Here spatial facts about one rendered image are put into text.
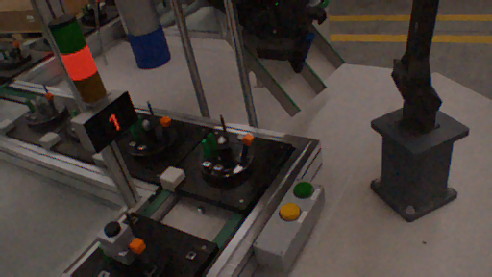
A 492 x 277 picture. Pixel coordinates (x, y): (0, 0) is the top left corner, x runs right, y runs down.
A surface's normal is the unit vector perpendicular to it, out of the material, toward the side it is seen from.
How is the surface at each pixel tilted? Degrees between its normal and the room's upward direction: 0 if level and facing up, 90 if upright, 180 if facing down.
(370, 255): 0
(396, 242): 0
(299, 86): 45
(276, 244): 0
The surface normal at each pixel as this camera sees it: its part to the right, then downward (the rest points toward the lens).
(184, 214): -0.16, -0.80
